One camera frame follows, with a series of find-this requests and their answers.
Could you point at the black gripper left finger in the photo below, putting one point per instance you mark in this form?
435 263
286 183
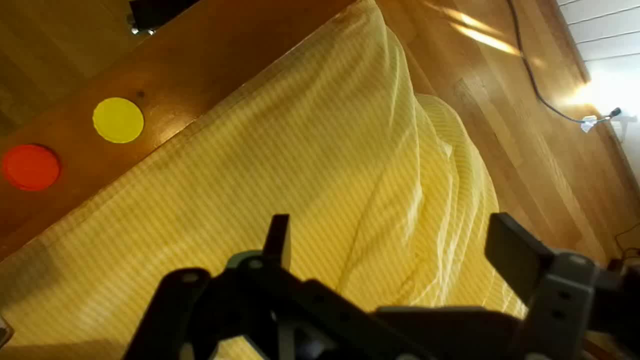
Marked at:
276 239

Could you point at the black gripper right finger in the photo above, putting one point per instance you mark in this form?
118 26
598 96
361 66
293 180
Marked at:
517 257

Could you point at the yellow striped bedsheet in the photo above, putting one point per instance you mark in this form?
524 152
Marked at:
300 167

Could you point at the small white plug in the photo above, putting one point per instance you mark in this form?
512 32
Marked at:
592 121

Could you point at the yellow round sticker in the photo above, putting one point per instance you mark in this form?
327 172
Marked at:
118 121

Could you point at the black stand foot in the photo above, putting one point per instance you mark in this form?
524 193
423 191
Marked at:
156 12

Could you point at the red round sticker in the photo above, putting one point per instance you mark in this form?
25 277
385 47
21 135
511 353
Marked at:
31 167

